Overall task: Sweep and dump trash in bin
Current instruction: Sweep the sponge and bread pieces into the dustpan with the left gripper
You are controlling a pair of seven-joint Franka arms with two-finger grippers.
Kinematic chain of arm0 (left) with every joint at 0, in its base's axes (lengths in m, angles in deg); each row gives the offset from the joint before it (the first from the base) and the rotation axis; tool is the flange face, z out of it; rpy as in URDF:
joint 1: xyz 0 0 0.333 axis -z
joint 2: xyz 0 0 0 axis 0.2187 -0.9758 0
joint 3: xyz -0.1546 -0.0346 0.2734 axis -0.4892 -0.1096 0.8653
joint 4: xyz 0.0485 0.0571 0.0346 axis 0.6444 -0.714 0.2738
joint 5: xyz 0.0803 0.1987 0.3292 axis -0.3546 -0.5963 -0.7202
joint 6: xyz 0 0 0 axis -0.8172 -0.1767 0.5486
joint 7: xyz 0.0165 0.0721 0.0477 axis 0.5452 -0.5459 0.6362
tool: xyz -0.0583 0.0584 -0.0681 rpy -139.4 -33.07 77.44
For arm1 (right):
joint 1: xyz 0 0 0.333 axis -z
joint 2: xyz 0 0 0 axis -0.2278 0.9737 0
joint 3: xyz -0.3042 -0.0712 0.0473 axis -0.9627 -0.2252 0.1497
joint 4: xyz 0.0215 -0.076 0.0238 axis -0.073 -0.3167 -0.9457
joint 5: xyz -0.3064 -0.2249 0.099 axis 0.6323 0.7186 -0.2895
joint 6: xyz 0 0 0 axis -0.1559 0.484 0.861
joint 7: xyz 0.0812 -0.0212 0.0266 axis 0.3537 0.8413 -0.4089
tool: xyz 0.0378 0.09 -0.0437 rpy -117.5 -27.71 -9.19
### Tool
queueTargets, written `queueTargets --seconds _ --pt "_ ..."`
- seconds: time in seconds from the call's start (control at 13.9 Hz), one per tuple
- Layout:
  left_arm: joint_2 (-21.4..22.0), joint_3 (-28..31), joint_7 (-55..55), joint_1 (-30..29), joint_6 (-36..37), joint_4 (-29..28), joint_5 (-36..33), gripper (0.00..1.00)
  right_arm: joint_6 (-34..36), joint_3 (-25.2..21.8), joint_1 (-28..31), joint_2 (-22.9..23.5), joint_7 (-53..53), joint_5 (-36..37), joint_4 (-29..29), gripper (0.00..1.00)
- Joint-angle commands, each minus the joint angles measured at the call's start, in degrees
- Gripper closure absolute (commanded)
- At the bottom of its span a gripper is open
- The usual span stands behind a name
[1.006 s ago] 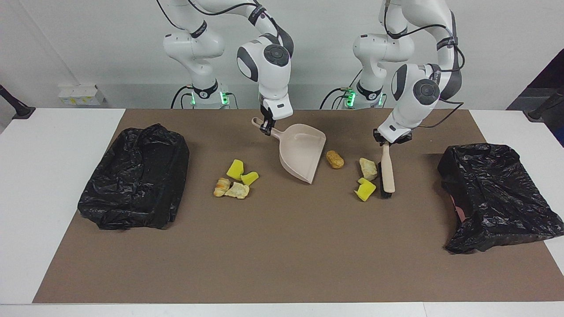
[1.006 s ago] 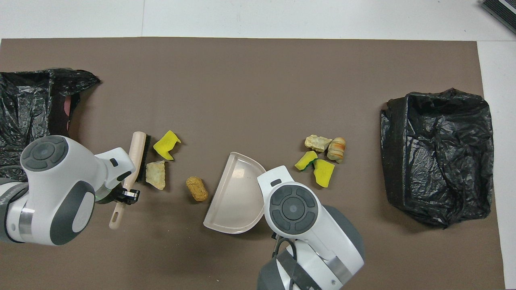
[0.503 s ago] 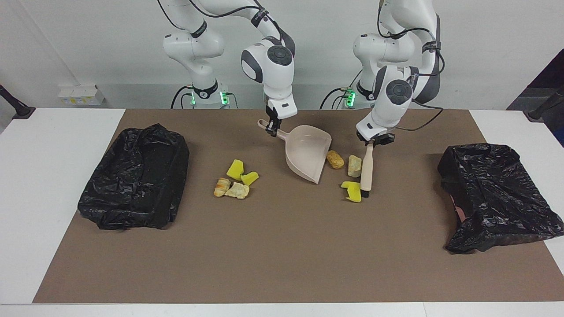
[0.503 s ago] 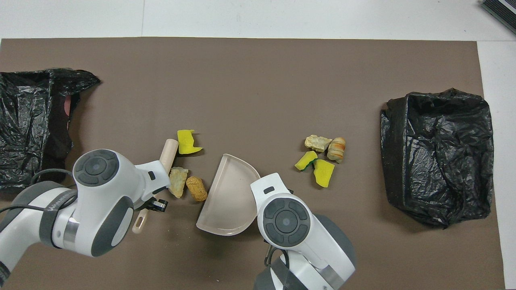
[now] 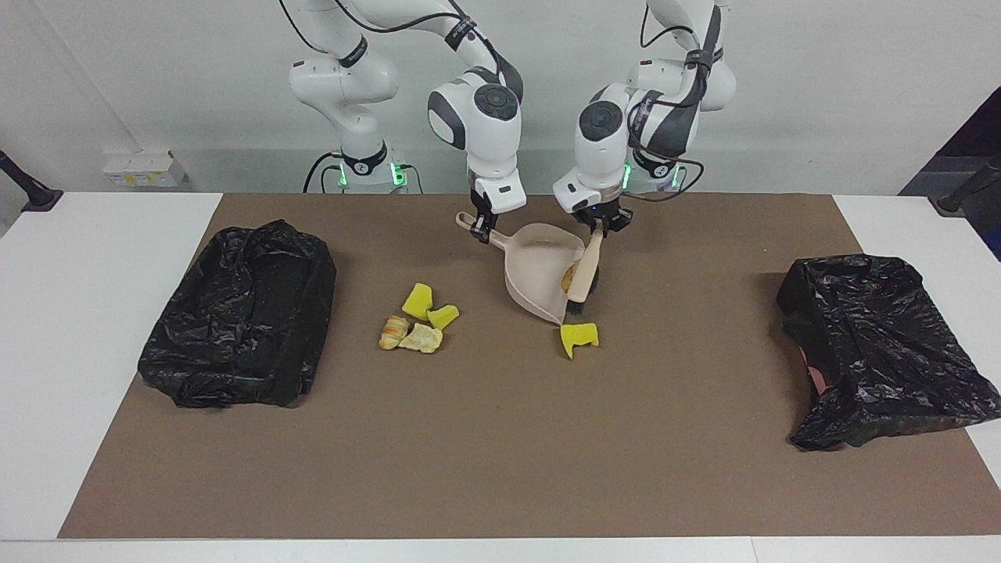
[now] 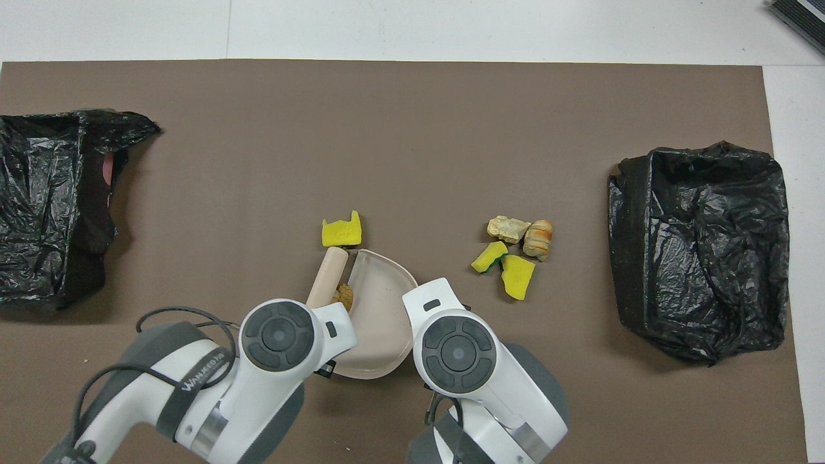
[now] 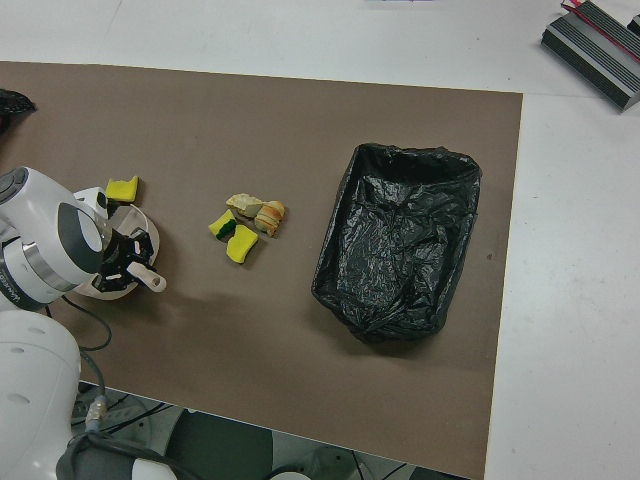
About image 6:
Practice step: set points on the left black trash bag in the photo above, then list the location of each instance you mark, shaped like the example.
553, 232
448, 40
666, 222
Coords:
45, 206

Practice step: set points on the yellow green sponge piece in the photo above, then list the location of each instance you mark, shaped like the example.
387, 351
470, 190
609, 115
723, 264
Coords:
490, 258

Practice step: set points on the notched yellow sponge piece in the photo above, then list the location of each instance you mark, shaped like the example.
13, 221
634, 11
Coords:
340, 233

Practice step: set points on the dark ribbed slab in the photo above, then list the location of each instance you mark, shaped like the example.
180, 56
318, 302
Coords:
802, 16

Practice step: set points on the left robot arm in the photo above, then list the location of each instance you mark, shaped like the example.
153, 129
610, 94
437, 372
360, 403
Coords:
258, 386

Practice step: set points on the black trash bag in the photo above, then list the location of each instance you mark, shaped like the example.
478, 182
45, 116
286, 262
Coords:
45, 206
702, 251

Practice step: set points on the orange white bread roll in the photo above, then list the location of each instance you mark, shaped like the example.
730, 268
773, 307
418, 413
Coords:
538, 240

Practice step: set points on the right black trash bag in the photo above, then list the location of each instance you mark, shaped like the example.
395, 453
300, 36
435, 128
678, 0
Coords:
702, 251

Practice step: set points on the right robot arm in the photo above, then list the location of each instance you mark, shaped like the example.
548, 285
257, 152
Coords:
470, 380

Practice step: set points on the beige stone-like chunk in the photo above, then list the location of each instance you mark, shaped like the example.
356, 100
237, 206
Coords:
507, 228

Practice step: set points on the yellow sponge wedge piece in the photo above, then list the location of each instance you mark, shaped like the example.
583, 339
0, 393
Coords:
517, 277

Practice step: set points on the beige plastic dustpan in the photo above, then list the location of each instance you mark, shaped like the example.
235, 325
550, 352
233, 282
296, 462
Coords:
380, 303

